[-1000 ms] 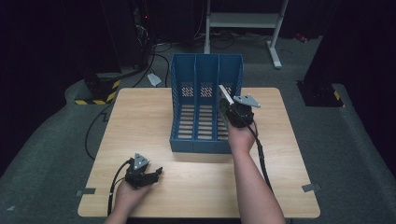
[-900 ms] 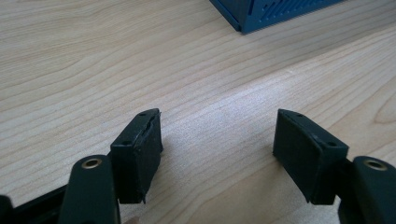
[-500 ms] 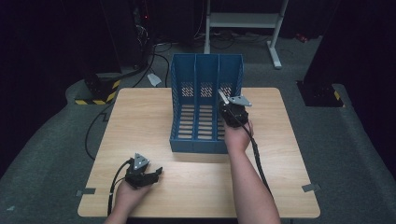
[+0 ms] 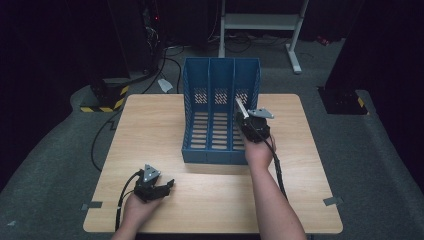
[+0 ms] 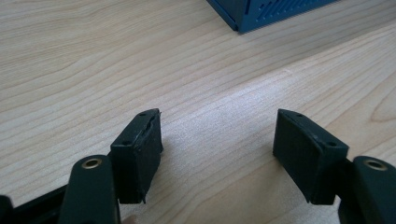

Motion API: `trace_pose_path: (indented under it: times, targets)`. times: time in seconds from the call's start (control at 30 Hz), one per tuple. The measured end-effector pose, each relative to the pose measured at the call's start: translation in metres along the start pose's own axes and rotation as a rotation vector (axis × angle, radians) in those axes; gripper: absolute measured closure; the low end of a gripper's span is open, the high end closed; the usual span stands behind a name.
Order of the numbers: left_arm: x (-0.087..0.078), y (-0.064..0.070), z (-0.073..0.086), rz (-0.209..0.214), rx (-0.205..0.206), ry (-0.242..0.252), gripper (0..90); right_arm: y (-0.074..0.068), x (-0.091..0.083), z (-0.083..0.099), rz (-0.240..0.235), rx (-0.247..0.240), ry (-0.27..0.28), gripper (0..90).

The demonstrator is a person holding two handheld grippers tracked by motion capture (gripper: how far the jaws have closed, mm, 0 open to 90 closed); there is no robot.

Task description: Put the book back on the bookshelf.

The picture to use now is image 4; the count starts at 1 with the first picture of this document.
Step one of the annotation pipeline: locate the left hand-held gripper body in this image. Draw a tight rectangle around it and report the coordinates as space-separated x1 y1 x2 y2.
133 163 169 203

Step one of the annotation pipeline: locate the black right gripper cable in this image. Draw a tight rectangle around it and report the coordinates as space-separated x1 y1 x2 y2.
254 129 289 202

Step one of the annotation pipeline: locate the blue three-slot file rack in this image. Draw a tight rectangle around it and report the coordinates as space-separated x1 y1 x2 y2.
181 56 262 166

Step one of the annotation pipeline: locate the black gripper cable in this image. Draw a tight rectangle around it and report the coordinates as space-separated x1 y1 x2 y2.
114 169 145 232
254 129 289 202

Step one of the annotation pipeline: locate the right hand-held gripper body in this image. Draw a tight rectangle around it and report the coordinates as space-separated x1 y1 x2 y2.
240 106 275 144

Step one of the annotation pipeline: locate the black base with yellow stripes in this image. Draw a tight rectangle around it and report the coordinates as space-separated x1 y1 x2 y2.
79 78 130 114

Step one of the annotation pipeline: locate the white metal stand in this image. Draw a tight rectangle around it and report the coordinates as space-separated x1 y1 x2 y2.
218 0 310 75

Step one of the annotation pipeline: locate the black cable bundle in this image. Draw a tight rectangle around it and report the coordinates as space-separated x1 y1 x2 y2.
141 39 186 95

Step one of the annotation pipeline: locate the black floor cable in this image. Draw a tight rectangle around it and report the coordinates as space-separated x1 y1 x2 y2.
90 109 122 173

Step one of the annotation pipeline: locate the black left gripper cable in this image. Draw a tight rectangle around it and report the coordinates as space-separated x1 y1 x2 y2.
114 169 145 232

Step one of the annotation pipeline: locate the person's left hand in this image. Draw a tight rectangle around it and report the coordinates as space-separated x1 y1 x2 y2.
121 192 163 232

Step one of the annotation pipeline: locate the grey tape strip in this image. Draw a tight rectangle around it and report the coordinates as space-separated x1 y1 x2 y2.
322 196 344 207
81 201 104 212

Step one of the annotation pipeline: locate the black base with yellow mark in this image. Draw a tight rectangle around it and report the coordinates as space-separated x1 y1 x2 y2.
317 85 370 116

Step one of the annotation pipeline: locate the white scrap on floor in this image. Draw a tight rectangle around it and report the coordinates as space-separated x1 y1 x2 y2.
157 78 174 94

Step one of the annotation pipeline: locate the person's right hand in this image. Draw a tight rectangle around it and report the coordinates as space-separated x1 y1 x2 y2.
242 132 278 172

